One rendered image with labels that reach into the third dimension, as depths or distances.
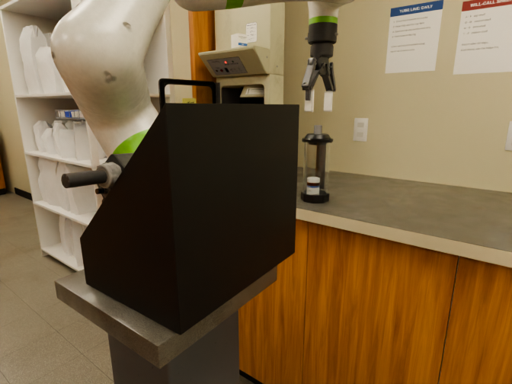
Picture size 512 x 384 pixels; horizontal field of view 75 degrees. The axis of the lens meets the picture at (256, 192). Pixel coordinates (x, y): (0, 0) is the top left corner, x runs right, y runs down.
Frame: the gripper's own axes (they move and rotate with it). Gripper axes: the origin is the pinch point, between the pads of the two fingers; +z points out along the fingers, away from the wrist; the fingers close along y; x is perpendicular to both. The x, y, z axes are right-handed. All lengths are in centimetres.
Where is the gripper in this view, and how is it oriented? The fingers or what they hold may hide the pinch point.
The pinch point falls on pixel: (318, 108)
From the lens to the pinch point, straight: 120.1
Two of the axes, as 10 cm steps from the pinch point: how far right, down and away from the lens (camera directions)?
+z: -0.1, 9.7, 2.5
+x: 7.9, 1.6, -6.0
